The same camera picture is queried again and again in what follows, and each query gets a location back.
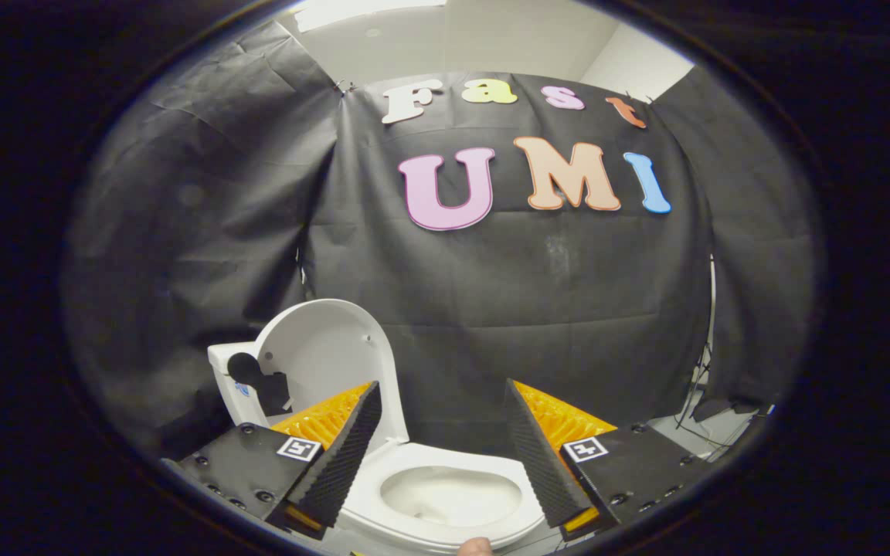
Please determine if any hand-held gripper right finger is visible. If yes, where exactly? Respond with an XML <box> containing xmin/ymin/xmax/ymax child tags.
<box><xmin>504</xmin><ymin>378</ymin><xmax>724</xmax><ymax>540</ymax></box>

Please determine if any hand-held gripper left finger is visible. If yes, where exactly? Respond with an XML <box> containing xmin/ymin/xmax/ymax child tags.
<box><xmin>161</xmin><ymin>380</ymin><xmax>384</xmax><ymax>540</ymax></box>

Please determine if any white toilet lid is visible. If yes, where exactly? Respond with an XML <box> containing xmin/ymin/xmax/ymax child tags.
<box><xmin>254</xmin><ymin>299</ymin><xmax>409</xmax><ymax>453</ymax></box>

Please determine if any white ceramic toilet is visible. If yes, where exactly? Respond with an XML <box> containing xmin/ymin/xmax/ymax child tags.
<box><xmin>208</xmin><ymin>342</ymin><xmax>548</xmax><ymax>554</ymax></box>

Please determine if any white toilet tank cover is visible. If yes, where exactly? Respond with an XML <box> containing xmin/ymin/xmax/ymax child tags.
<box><xmin>208</xmin><ymin>342</ymin><xmax>260</xmax><ymax>381</ymax></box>

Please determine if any black backdrop cloth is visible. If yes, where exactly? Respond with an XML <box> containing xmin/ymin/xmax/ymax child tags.
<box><xmin>59</xmin><ymin>19</ymin><xmax>824</xmax><ymax>464</ymax></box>

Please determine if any thin metal stand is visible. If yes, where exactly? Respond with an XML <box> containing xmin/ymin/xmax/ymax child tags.
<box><xmin>675</xmin><ymin>255</ymin><xmax>718</xmax><ymax>435</ymax></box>

